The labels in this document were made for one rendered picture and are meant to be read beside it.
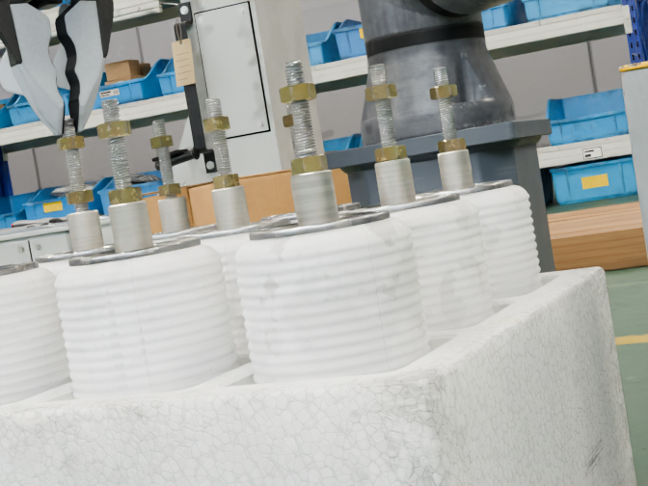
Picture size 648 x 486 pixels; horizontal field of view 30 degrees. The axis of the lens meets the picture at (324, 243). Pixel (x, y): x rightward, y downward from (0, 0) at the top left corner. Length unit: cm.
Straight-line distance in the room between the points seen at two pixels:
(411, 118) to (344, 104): 835
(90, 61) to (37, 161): 991
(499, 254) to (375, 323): 23
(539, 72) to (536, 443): 839
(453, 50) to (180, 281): 54
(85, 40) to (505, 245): 32
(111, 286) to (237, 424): 11
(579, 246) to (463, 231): 180
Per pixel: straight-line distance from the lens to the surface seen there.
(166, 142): 96
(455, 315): 71
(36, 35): 86
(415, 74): 113
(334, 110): 949
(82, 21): 87
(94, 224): 86
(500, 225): 82
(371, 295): 60
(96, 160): 1045
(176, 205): 95
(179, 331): 66
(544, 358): 73
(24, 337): 73
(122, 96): 600
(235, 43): 288
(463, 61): 115
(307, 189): 63
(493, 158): 111
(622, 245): 251
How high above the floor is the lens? 28
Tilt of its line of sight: 3 degrees down
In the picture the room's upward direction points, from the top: 9 degrees counter-clockwise
